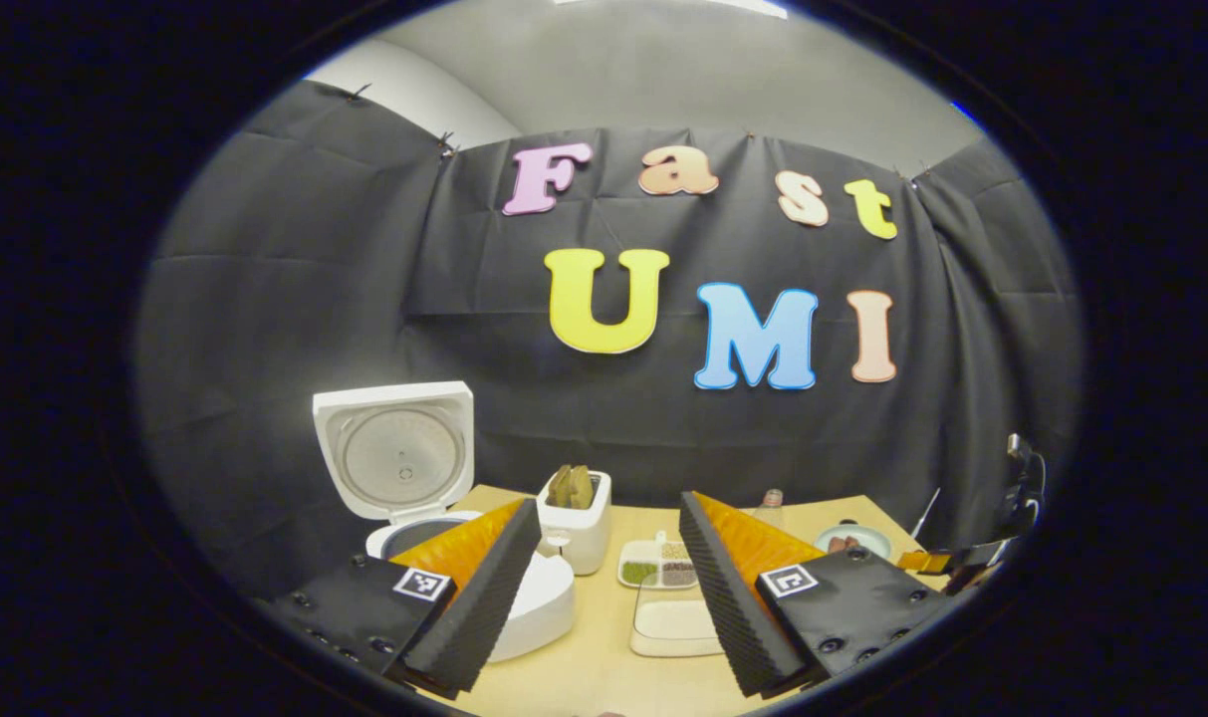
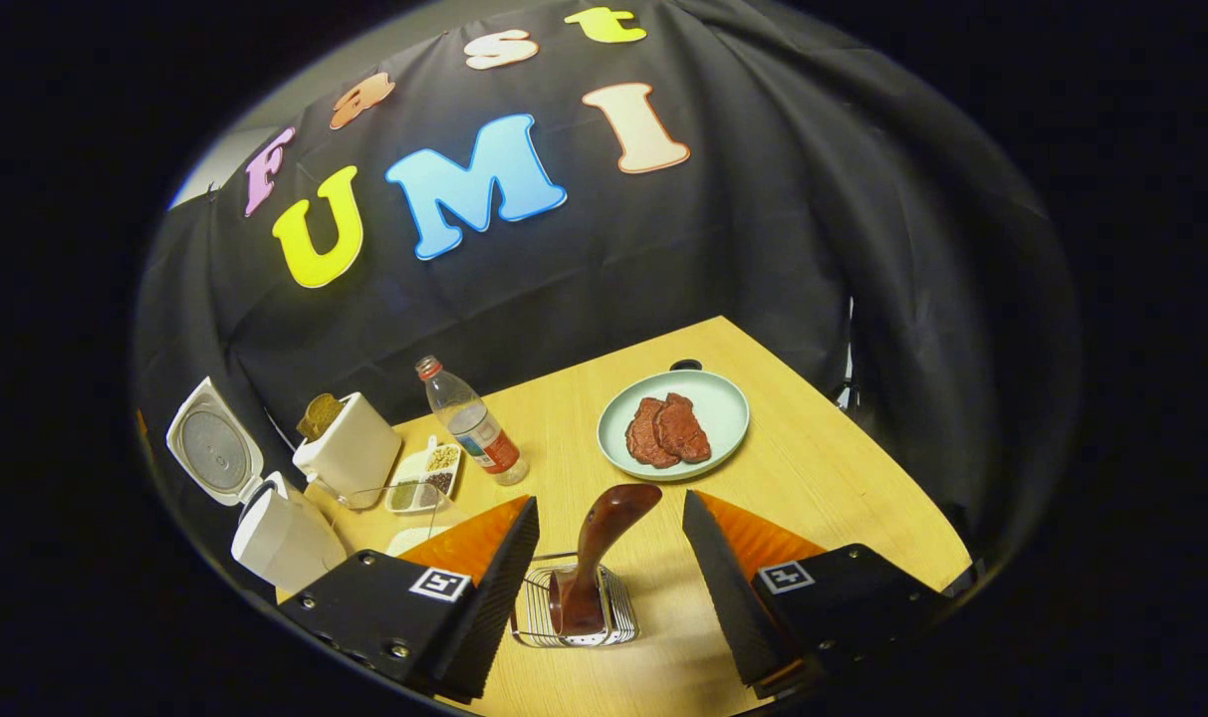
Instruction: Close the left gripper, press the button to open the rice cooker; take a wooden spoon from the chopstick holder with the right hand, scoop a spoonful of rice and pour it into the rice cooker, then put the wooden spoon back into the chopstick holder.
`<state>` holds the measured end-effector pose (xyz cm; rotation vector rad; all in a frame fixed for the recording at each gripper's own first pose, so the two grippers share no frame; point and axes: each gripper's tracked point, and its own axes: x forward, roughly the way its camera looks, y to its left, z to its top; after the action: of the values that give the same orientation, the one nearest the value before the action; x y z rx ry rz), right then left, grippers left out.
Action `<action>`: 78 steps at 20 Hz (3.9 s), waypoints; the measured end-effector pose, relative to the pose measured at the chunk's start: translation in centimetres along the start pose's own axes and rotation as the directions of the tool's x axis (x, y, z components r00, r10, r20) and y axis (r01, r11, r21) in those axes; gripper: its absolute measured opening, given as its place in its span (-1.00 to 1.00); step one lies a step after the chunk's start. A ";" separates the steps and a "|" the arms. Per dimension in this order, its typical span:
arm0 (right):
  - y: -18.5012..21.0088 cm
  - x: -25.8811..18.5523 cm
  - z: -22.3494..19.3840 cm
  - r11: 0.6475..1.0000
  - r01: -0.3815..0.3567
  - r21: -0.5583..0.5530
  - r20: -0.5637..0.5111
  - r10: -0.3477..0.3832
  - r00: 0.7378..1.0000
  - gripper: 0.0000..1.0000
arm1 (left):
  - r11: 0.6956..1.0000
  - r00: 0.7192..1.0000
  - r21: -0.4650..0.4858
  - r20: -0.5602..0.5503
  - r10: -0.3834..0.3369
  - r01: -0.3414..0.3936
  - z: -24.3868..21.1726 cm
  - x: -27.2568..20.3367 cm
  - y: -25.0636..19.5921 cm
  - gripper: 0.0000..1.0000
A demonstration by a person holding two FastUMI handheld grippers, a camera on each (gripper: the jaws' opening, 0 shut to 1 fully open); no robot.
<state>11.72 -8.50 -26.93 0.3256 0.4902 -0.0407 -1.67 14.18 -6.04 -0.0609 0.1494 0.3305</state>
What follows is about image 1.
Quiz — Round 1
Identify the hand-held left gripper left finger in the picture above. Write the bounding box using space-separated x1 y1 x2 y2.
265 498 543 700

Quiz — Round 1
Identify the white divided dish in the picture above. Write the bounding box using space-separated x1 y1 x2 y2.
617 531 700 591

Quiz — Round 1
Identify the pale green plate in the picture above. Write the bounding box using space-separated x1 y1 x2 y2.
815 524 894 561

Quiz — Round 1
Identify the clear rice container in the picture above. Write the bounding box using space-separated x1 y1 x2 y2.
629 573 726 658

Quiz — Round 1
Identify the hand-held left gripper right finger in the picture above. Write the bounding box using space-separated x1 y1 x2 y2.
677 491 953 698

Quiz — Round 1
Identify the black backdrop cloth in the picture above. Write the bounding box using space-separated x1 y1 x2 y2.
133 80 1083 598

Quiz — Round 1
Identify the white rice cooker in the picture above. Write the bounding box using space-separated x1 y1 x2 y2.
312 381 577 664

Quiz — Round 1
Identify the white toaster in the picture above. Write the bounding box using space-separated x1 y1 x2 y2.
536 464 612 577

